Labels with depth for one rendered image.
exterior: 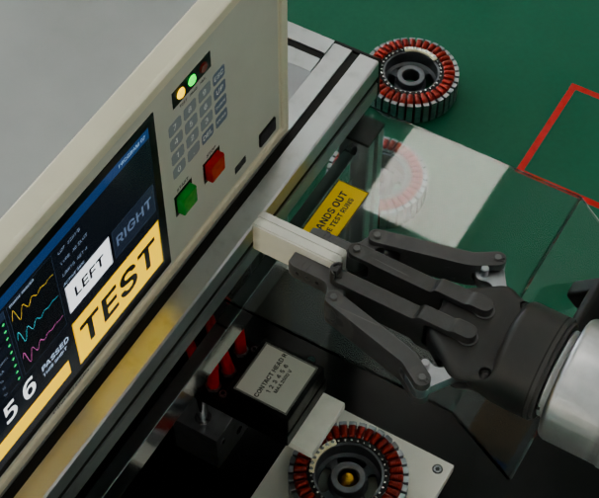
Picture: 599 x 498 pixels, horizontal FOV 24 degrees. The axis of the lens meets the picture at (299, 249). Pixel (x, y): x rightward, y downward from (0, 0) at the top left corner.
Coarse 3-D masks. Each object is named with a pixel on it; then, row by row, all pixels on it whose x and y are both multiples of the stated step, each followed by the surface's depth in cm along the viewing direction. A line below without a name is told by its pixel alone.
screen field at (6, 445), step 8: (64, 368) 100; (56, 376) 99; (64, 376) 100; (48, 384) 98; (56, 384) 100; (48, 392) 99; (40, 400) 98; (32, 408) 98; (40, 408) 99; (24, 416) 97; (32, 416) 98; (24, 424) 98; (16, 432) 97; (8, 440) 96; (16, 440) 97; (0, 448) 96; (8, 448) 97; (0, 456) 96
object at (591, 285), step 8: (584, 280) 117; (592, 280) 116; (576, 288) 117; (584, 288) 116; (592, 288) 116; (568, 296) 118; (576, 296) 117; (584, 296) 116; (592, 296) 115; (576, 304) 118; (584, 304) 114; (592, 304) 114; (576, 312) 114; (584, 312) 114; (592, 312) 114; (576, 320) 114; (584, 320) 114
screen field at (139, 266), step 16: (144, 240) 102; (160, 240) 105; (128, 256) 101; (144, 256) 104; (160, 256) 106; (128, 272) 102; (144, 272) 105; (112, 288) 101; (128, 288) 103; (96, 304) 100; (112, 304) 102; (80, 320) 99; (96, 320) 101; (112, 320) 103; (80, 336) 100; (96, 336) 102; (80, 352) 101
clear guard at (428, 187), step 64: (384, 128) 125; (320, 192) 121; (384, 192) 121; (448, 192) 121; (512, 192) 121; (256, 256) 117; (512, 256) 117; (576, 256) 119; (320, 320) 113; (512, 448) 112
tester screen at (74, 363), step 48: (144, 144) 96; (96, 192) 93; (144, 192) 99; (96, 240) 96; (48, 288) 92; (96, 288) 99; (144, 288) 106; (0, 336) 89; (48, 336) 95; (0, 384) 92
